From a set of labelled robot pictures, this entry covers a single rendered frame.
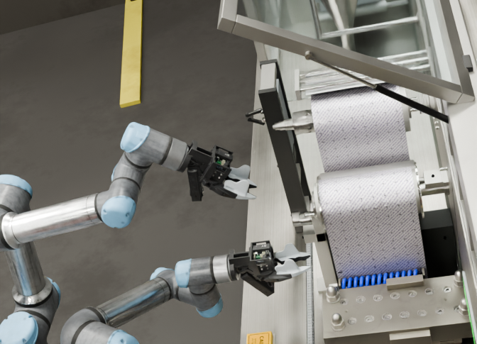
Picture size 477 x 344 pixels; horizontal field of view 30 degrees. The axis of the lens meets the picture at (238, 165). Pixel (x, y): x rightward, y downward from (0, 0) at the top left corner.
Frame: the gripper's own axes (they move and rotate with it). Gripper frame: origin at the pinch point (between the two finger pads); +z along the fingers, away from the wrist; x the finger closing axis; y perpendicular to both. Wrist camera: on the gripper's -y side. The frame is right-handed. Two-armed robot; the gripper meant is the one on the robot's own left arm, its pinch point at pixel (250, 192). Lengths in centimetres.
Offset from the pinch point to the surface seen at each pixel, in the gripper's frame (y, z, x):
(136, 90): -171, 0, 259
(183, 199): -148, 31, 157
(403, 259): 2.5, 44.1, -4.8
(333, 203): 9.5, 18.8, -3.4
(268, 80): 11.7, -1.8, 34.1
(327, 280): -21.8, 35.5, 3.2
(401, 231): 10.7, 38.1, -4.8
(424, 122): -3, 65, 74
